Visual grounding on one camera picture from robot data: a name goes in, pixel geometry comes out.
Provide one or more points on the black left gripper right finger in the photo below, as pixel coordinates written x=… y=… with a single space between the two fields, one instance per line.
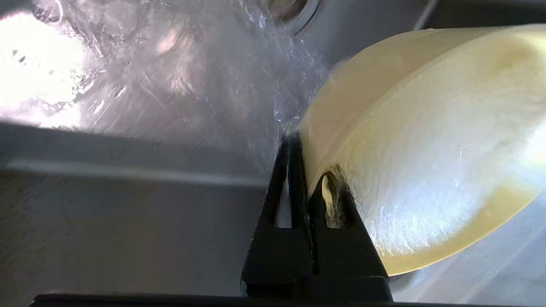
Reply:
x=345 y=264

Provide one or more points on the yellow-green bowl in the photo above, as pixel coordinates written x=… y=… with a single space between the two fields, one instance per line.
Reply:
x=426 y=149

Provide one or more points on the metal sink drain strainer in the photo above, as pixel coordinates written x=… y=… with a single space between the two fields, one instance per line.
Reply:
x=290 y=10

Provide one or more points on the stainless steel sink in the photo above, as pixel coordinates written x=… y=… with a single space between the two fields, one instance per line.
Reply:
x=128 y=192

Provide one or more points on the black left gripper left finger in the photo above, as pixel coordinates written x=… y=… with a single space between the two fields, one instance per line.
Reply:
x=277 y=264

